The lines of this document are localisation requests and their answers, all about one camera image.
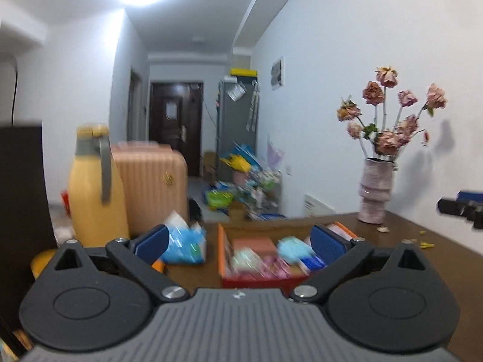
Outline red cardboard box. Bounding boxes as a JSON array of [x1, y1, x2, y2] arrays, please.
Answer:
[[217, 221, 359, 291]]

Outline scattered yellow petals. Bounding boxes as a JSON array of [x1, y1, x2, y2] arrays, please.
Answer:
[[402, 230, 434, 250]]

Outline yellow mug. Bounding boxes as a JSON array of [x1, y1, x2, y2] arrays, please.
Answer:
[[29, 249, 57, 281]]

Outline black monitor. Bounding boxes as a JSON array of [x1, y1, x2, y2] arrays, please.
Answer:
[[0, 56, 59, 351]]

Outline pile of colourful clutter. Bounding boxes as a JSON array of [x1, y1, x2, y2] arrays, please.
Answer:
[[204, 141, 287, 221]]

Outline wall electrical panel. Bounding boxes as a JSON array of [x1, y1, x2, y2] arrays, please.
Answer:
[[271, 56, 285, 90]]

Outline peach hard-shell suitcase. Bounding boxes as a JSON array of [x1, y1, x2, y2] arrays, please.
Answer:
[[109, 141, 189, 236]]

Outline clear-wrapped white soft item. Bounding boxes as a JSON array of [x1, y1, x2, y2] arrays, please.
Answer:
[[231, 249, 263, 272]]

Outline dark brown entrance door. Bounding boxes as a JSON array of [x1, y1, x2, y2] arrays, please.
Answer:
[[150, 81, 204, 176]]

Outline interior side door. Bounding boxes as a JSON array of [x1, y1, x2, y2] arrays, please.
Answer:
[[128, 68, 144, 142]]

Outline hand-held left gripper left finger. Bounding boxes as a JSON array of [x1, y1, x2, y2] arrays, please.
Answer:
[[53, 224, 189, 304]]

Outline dried pink roses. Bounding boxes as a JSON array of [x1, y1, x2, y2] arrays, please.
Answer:
[[337, 66, 448, 159]]

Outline pink satin cloth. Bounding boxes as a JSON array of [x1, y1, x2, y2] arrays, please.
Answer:
[[260, 256, 302, 277]]

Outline blue tissue pack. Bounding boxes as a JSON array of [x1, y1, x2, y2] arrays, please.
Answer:
[[158, 211, 208, 265]]

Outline yellow thermos jug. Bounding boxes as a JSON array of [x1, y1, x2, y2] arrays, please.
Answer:
[[68, 122, 131, 249]]

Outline brown cardboard box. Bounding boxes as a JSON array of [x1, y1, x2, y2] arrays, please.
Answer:
[[202, 151, 217, 182]]

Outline small blue packet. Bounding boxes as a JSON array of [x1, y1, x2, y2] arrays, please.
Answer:
[[300, 254, 327, 272]]

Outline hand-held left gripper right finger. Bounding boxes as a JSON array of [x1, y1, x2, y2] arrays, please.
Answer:
[[289, 224, 423, 304]]

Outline pink ribbed vase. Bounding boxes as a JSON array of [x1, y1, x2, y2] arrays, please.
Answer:
[[358, 157, 398, 224]]

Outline grey refrigerator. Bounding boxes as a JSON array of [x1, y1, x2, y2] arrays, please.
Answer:
[[215, 79, 261, 182]]

